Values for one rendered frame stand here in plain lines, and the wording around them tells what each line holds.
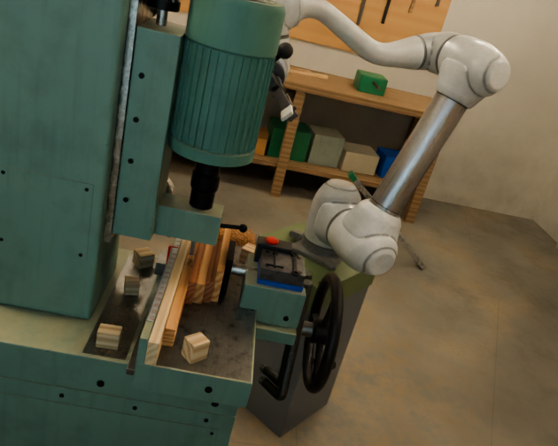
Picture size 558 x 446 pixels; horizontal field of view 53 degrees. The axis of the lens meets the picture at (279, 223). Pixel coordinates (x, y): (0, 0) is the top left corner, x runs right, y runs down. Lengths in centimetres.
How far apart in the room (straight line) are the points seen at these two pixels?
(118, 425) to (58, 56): 75
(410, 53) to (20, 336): 127
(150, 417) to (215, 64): 73
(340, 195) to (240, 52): 90
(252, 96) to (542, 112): 427
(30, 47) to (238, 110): 37
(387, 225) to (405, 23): 304
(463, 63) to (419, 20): 296
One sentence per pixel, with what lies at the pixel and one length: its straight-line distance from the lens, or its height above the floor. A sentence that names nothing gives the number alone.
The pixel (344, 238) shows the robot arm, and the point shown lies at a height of 87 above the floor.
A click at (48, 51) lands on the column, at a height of 135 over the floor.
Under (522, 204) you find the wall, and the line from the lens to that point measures 545.
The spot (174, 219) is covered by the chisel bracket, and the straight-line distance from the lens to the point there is 121.
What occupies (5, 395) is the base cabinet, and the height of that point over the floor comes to 67.
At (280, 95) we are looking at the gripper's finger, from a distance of 139.
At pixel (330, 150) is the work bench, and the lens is 427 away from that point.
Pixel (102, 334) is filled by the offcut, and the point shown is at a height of 83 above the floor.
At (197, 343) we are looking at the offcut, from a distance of 105.
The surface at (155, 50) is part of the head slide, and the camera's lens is 108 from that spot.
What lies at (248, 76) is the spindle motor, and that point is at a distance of 106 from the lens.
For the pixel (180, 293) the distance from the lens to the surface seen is 117.
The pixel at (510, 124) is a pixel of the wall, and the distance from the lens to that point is 511.
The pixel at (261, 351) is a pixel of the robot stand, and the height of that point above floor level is 28.
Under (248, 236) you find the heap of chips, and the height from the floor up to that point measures 92.
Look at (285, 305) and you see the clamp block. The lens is 123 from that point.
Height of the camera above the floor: 159
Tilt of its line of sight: 25 degrees down
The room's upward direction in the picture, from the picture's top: 15 degrees clockwise
